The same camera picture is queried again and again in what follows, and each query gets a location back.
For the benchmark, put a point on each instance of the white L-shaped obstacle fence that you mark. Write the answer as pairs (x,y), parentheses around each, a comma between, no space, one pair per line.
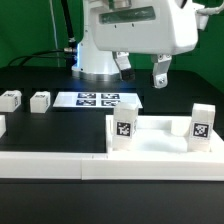
(114,166)

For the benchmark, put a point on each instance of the white sheet with tags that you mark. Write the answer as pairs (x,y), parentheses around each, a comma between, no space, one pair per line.
(94,99)

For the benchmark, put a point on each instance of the white square table top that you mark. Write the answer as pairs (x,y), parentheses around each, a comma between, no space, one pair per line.
(153,134)

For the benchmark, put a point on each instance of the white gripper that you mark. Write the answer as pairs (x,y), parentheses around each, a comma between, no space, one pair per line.
(147,27)

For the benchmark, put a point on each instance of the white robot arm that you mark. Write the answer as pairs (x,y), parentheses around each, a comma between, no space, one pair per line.
(96,64)

